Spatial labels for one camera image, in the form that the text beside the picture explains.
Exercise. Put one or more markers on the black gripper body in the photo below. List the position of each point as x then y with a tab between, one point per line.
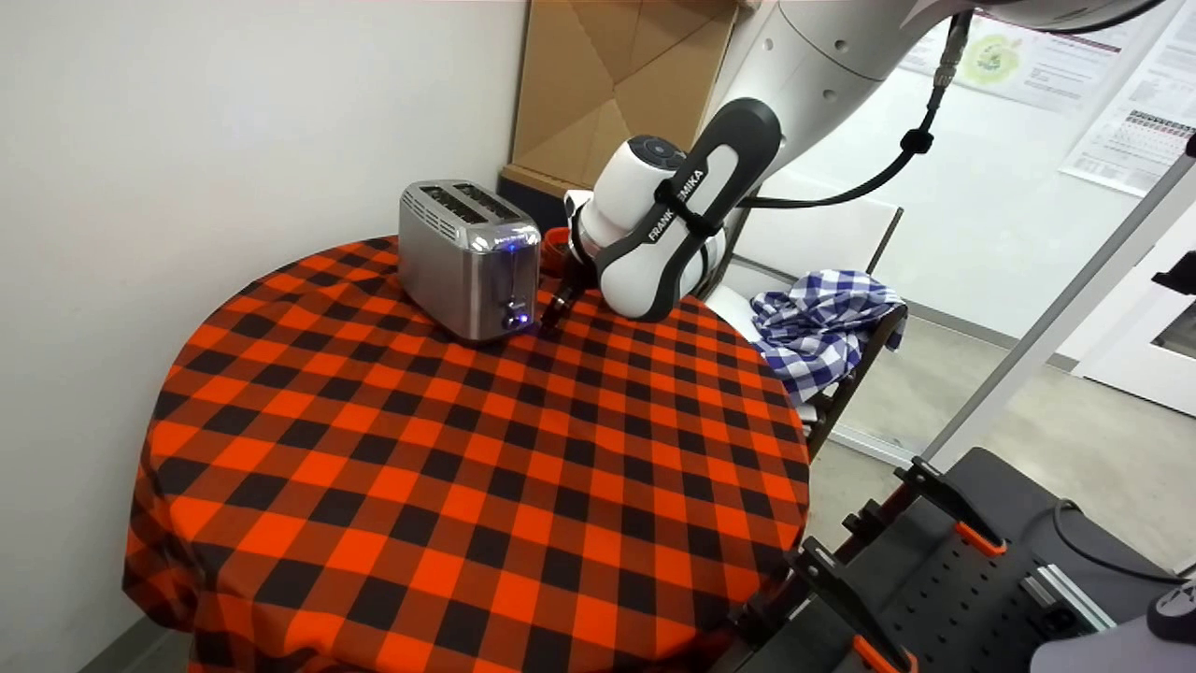
575	267

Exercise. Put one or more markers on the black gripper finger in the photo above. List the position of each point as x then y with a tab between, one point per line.
560	308

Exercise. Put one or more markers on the silver two-slot toaster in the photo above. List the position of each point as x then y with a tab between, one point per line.
470	267

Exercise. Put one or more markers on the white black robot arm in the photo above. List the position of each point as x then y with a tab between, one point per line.
807	59

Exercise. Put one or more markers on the black box base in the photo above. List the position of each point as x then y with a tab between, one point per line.
542	191

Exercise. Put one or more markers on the brown cardboard box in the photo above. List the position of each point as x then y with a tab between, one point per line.
600	76

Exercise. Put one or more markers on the orange black checkered tablecloth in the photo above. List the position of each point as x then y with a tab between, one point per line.
411	497

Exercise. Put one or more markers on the blue white checkered cloth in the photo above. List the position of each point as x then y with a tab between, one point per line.
816	328

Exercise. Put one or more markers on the black chair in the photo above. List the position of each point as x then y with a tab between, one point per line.
859	369

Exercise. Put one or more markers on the aluminium profile pole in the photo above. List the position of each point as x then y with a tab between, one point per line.
1058	310

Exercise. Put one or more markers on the grey round device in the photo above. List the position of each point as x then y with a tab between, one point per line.
1175	611

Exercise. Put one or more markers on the wall poster with green circle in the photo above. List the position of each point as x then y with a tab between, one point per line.
1031	59

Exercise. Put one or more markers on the wall poster with text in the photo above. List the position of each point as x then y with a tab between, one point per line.
1142	137

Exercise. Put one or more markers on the black wall mount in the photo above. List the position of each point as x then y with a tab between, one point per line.
1180	273

